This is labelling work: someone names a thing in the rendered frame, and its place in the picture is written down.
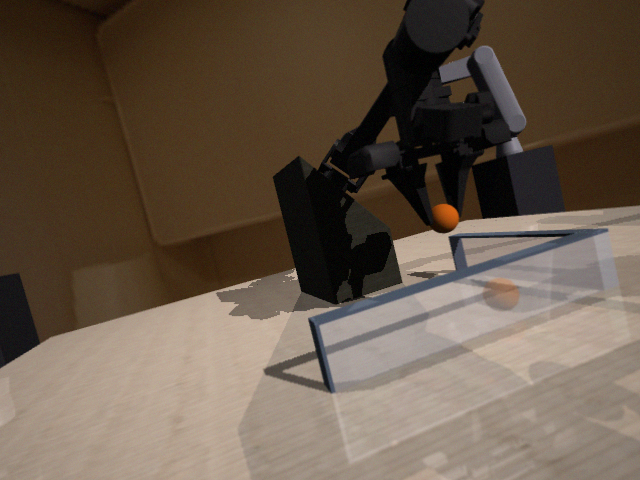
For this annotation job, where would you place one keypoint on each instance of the dark blue top edge of clear wall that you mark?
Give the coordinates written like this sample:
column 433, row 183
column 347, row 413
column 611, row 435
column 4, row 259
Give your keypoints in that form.
column 568, row 237

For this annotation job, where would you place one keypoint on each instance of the low clear glass wall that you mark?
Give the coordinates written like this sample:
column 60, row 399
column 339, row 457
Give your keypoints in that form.
column 379, row 340

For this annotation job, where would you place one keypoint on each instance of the orange ball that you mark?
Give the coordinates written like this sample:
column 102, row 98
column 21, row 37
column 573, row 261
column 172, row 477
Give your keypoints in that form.
column 445, row 218

